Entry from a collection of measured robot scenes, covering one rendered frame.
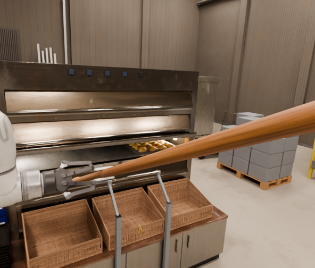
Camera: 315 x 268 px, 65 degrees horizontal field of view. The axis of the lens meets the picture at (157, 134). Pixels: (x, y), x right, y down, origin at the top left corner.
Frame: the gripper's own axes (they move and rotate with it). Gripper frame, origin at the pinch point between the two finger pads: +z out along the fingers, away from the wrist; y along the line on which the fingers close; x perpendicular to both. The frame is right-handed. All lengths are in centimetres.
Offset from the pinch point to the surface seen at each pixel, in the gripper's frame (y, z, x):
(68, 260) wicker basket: 58, 2, -129
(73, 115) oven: -58, 19, -128
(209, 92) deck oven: -220, 526, -483
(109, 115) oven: -57, 52, -128
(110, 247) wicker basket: 59, 37, -133
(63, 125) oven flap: -51, 10, -133
